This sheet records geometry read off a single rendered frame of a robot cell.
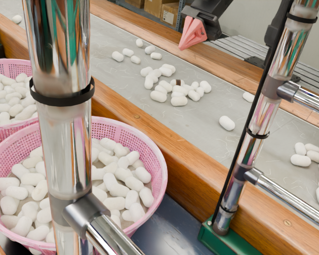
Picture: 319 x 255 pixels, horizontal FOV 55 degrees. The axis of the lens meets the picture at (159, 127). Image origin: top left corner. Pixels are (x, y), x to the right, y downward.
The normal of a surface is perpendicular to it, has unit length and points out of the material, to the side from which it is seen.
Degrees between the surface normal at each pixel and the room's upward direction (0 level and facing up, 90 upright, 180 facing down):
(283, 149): 0
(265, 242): 90
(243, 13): 91
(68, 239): 90
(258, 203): 0
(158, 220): 0
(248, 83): 45
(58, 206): 90
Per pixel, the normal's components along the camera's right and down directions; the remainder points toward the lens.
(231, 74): -0.41, -0.33
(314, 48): -0.77, 0.29
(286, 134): 0.12, -0.80
